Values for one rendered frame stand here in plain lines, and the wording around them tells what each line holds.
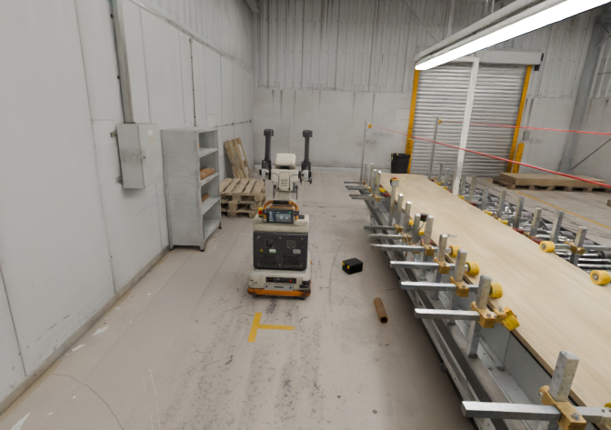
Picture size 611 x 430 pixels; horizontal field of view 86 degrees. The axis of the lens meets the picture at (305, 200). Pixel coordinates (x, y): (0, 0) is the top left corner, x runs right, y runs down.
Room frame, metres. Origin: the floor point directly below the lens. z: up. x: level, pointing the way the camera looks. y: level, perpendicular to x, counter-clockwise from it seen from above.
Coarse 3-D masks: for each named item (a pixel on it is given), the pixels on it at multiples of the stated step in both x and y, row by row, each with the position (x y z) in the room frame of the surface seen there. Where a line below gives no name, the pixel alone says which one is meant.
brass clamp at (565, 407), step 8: (544, 392) 0.87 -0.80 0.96; (544, 400) 0.86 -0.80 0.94; (552, 400) 0.84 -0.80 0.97; (560, 408) 0.81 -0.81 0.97; (568, 408) 0.81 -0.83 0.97; (560, 416) 0.80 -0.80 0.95; (568, 416) 0.78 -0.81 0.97; (560, 424) 0.79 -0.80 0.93; (568, 424) 0.76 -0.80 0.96; (576, 424) 0.76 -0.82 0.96; (584, 424) 0.76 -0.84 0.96
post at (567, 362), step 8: (560, 352) 0.86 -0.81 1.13; (568, 352) 0.85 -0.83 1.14; (560, 360) 0.86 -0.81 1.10; (568, 360) 0.83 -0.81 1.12; (576, 360) 0.83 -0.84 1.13; (560, 368) 0.85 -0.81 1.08; (568, 368) 0.83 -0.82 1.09; (560, 376) 0.84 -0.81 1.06; (568, 376) 0.83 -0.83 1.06; (552, 384) 0.86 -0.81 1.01; (560, 384) 0.83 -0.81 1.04; (568, 384) 0.83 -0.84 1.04; (552, 392) 0.85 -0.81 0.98; (560, 392) 0.83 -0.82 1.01; (568, 392) 0.83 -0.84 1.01; (560, 400) 0.83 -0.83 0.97; (544, 424) 0.85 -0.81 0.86; (552, 424) 0.83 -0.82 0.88
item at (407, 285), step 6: (402, 282) 1.57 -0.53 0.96; (408, 282) 1.57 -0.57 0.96; (414, 282) 1.58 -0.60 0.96; (402, 288) 1.55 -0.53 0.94; (408, 288) 1.55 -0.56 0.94; (414, 288) 1.55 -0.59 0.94; (420, 288) 1.55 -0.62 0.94; (426, 288) 1.55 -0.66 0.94; (432, 288) 1.55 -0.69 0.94; (438, 288) 1.55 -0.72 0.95; (444, 288) 1.55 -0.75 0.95; (450, 288) 1.55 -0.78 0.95; (474, 288) 1.54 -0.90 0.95
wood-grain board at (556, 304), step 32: (416, 192) 3.94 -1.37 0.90; (448, 192) 4.00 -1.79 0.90; (448, 224) 2.75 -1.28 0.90; (480, 224) 2.78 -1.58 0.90; (448, 256) 2.05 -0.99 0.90; (480, 256) 2.07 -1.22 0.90; (512, 256) 2.09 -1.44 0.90; (544, 256) 2.11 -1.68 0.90; (512, 288) 1.65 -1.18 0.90; (544, 288) 1.66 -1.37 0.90; (576, 288) 1.68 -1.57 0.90; (608, 288) 1.69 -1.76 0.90; (544, 320) 1.36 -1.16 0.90; (576, 320) 1.37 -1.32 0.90; (608, 320) 1.38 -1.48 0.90; (544, 352) 1.14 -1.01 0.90; (576, 352) 1.15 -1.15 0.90; (608, 352) 1.15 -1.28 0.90; (576, 384) 0.98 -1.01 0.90; (608, 384) 0.98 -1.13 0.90
